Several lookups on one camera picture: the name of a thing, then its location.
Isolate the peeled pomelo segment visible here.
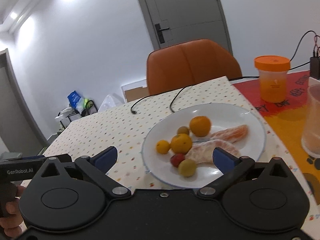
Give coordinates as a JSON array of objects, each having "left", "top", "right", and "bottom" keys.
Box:
[{"left": 210, "top": 125, "right": 249, "bottom": 143}]

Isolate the small green fruit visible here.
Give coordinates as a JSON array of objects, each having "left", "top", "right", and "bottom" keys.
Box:
[{"left": 178, "top": 159, "right": 197, "bottom": 177}]

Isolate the large orange mandarin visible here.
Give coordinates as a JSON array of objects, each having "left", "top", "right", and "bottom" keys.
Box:
[{"left": 189, "top": 116, "right": 212, "bottom": 137}]

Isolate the red apple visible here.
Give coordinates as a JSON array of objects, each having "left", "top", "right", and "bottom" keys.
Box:
[{"left": 170, "top": 154, "right": 185, "bottom": 168}]

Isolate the green-brown kiwi fruit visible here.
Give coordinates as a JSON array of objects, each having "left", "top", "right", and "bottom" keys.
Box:
[{"left": 177, "top": 126, "right": 190, "bottom": 135}]

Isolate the small yellow orange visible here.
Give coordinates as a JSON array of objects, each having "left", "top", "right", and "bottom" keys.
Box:
[{"left": 156, "top": 140, "right": 170, "bottom": 154}]

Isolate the person left hand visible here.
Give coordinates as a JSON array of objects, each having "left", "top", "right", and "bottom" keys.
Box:
[{"left": 1, "top": 185, "right": 25, "bottom": 238}]

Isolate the ribbed glass cup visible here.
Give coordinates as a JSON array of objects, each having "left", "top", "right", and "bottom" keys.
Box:
[{"left": 301, "top": 85, "right": 320, "bottom": 158}]

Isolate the black metal shelf rack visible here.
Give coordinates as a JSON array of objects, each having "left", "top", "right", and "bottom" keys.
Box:
[{"left": 55, "top": 99, "right": 98, "bottom": 129}]

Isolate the red orange table mat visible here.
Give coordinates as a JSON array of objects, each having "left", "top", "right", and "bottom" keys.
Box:
[{"left": 234, "top": 70, "right": 319, "bottom": 204}]

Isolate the white plate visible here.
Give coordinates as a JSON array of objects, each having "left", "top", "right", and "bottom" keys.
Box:
[{"left": 142, "top": 103, "right": 266, "bottom": 189}]

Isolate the blue plastic bag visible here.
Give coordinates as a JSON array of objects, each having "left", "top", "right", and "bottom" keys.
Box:
[{"left": 67, "top": 90, "right": 83, "bottom": 110}]

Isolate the white plastic bag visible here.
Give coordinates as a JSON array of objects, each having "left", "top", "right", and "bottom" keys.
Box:
[{"left": 98, "top": 94, "right": 116, "bottom": 112}]

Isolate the cardboard sheet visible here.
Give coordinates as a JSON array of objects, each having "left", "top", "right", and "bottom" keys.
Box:
[{"left": 124, "top": 87, "right": 149, "bottom": 102}]

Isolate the orange lidded cup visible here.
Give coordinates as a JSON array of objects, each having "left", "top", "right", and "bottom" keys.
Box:
[{"left": 254, "top": 55, "right": 291, "bottom": 103}]

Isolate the black power adapter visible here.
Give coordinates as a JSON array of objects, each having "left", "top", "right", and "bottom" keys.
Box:
[{"left": 310, "top": 56, "right": 320, "bottom": 80}]

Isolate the orange chair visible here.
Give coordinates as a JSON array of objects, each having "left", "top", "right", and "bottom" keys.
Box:
[{"left": 146, "top": 39, "right": 242, "bottom": 95}]

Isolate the grey door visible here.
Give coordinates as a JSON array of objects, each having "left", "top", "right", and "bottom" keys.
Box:
[{"left": 138, "top": 0, "right": 232, "bottom": 52}]

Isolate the black usb cable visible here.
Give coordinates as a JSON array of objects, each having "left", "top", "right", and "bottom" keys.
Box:
[{"left": 130, "top": 75, "right": 261, "bottom": 115}]

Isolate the black door handle lock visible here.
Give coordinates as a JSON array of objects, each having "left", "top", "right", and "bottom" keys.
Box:
[{"left": 155, "top": 23, "right": 170, "bottom": 44}]

